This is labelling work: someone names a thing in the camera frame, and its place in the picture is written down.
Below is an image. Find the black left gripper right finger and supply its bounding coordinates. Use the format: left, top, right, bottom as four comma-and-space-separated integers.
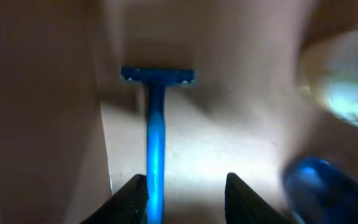
224, 172, 290, 224

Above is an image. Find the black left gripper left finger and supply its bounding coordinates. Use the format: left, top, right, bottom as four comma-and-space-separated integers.
80, 174, 149, 224

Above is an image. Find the clear pump spray bottle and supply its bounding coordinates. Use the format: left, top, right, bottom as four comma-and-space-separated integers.
283, 158, 358, 224

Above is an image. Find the blue disposable razor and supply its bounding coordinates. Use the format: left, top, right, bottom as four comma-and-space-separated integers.
121, 66, 197, 224

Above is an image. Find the white leaf-print tube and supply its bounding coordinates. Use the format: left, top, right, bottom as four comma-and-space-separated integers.
298, 25, 358, 127

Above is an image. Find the white box pink interior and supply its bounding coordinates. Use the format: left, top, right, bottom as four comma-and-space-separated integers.
0, 1, 358, 223

